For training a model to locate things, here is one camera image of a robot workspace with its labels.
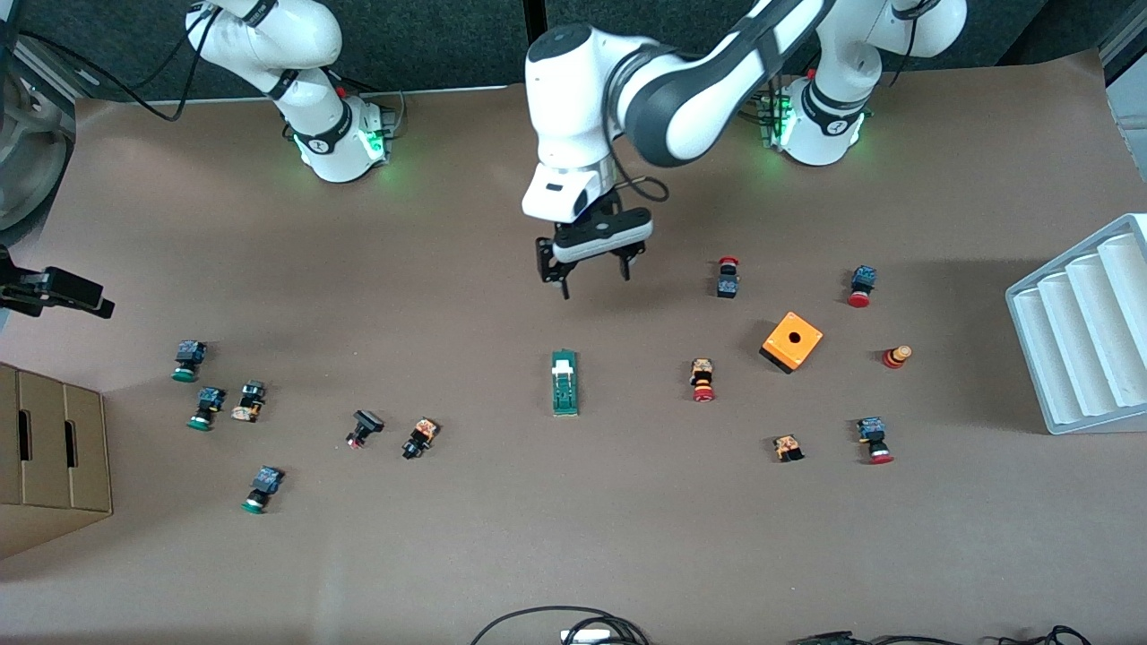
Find green load switch white lever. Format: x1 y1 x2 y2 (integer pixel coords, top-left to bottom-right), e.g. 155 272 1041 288
550 348 582 417

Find green push button blue block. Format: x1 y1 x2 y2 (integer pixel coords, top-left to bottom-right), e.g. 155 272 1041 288
171 340 209 383
240 465 286 515
186 386 227 432

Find grey round machine base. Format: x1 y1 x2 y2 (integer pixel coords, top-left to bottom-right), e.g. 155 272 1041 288
0 54 77 236

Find brown cardboard box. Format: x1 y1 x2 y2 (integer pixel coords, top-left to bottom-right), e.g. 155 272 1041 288
0 361 115 561

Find black square push button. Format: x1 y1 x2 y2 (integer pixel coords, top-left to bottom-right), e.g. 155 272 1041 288
345 409 386 450

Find white ridged plastic tray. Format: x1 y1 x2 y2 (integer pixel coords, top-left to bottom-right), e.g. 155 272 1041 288
1004 212 1147 437

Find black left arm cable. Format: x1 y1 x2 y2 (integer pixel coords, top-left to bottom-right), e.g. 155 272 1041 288
606 54 671 203

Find orange button enclosure box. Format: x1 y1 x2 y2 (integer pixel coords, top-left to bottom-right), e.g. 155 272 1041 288
759 311 824 375

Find black cream selector switch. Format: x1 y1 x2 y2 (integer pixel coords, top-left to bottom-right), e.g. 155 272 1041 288
230 380 267 424

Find black switch orange block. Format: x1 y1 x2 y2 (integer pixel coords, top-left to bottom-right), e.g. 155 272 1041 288
401 417 441 461

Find aluminium frame bar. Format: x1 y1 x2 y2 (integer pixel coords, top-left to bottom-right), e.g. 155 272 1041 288
4 31 80 104
1100 22 1147 90

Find black looped cable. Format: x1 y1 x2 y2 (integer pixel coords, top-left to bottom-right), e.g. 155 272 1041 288
470 606 651 645

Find black thin cables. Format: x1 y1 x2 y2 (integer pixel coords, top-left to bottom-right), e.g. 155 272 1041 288
789 625 1094 645

